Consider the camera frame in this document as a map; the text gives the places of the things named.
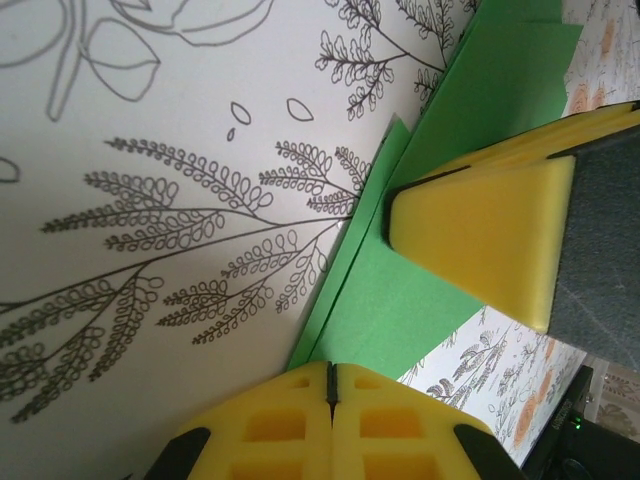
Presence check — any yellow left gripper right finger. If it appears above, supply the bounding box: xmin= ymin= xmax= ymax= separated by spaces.
xmin=332 ymin=364 xmax=521 ymax=480

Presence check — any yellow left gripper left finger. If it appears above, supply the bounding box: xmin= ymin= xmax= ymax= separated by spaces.
xmin=149 ymin=360 xmax=331 ymax=480

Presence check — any green paper sheet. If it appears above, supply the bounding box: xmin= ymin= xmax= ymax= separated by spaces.
xmin=287 ymin=0 xmax=585 ymax=396

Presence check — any floral table cover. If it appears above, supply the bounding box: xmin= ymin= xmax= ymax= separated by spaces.
xmin=0 ymin=0 xmax=640 ymax=480

